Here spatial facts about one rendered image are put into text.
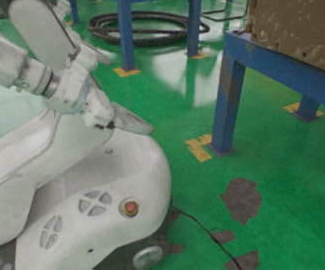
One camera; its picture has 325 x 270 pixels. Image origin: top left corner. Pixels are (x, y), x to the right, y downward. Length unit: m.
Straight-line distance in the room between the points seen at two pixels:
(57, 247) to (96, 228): 0.12
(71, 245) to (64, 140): 0.27
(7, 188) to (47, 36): 0.41
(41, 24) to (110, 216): 0.50
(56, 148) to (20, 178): 0.12
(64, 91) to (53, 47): 0.20
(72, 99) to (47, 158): 0.31
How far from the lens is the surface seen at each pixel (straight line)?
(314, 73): 0.98
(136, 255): 0.98
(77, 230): 0.79
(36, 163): 0.80
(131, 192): 0.81
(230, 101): 1.33
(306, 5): 0.91
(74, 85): 0.52
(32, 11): 0.68
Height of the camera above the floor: 0.98
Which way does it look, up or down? 35 degrees down
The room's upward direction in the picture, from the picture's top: straight up
